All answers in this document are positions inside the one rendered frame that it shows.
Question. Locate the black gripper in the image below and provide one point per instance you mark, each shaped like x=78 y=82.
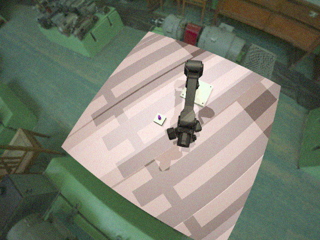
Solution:
x=173 y=134

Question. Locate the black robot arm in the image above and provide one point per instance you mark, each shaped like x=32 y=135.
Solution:
x=193 y=70

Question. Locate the pale yellow square block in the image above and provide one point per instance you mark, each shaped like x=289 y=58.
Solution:
x=161 y=121

